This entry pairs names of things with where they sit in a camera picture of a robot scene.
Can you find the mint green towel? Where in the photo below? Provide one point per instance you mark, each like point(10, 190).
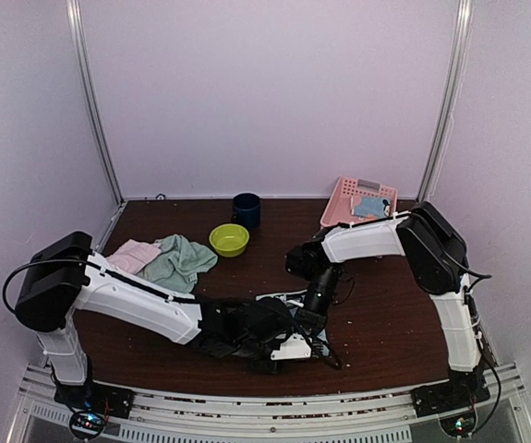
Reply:
point(179, 263)

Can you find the pink towel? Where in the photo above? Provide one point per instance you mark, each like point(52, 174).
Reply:
point(133, 256)

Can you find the left aluminium frame post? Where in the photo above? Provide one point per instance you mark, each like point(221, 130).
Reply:
point(75, 23)

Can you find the patterned blue pastel towel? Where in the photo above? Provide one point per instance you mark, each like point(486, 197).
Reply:
point(371, 207)

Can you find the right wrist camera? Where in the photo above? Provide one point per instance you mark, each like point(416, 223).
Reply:
point(292, 302)

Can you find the light blue towel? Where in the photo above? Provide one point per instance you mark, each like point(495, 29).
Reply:
point(317, 343)

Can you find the lime green bowl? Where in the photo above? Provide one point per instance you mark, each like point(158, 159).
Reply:
point(229, 239)

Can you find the right aluminium frame post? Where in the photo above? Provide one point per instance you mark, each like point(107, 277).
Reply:
point(453, 81)

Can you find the dark blue mug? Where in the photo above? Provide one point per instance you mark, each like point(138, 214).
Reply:
point(246, 210)

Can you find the aluminium front rail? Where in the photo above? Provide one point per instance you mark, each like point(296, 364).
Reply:
point(385, 415)

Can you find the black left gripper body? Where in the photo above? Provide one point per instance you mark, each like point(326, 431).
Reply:
point(247, 350)

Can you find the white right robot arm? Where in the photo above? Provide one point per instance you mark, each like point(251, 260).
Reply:
point(436, 255)

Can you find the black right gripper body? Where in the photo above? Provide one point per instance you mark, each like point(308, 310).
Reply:
point(327, 281)

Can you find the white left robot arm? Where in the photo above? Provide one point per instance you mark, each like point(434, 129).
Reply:
point(68, 276)

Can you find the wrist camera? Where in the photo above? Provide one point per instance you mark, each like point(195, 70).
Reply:
point(292, 302)
point(294, 348)

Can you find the pink perforated plastic basket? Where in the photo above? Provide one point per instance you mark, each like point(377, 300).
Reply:
point(338, 208)

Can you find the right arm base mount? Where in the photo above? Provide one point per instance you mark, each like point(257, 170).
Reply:
point(455, 405)

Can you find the aluminium frame post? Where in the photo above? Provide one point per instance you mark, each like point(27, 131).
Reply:
point(453, 81)
point(75, 23)

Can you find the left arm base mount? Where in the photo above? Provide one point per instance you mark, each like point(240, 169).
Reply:
point(91, 407)

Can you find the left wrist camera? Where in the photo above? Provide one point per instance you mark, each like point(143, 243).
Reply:
point(294, 348)

